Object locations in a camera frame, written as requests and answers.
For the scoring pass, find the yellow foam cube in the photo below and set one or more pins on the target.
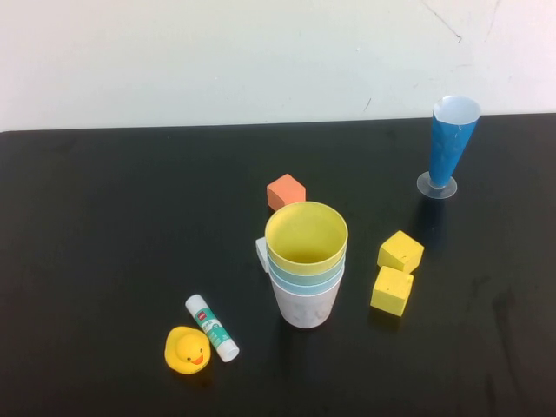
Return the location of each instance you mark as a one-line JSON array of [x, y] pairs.
[[399, 249], [391, 291]]

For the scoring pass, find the green plastic cup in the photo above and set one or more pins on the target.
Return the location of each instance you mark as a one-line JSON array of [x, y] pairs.
[[306, 279]]

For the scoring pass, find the light blue plastic cup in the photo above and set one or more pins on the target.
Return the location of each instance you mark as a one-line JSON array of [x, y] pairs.
[[306, 289]]

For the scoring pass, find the clear round plastic stand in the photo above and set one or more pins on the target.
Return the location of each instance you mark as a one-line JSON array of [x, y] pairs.
[[423, 184]]

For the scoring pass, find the blue cone glass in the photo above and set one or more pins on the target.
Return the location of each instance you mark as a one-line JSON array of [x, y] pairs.
[[447, 147]]

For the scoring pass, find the yellow plastic cup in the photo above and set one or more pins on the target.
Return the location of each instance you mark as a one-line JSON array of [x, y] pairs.
[[304, 234]]

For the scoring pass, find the yellow rubber duck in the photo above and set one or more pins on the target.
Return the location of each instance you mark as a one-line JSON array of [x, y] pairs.
[[187, 349]]

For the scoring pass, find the white foam cube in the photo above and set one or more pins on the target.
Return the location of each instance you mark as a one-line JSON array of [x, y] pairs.
[[262, 252]]

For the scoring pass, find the orange foam cube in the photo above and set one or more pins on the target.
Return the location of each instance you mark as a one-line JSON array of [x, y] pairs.
[[284, 191]]

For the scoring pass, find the pink plastic cup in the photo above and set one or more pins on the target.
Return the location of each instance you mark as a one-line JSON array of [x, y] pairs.
[[304, 310]]

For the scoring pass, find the white green glue stick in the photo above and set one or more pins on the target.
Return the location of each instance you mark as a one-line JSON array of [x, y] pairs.
[[210, 326]]

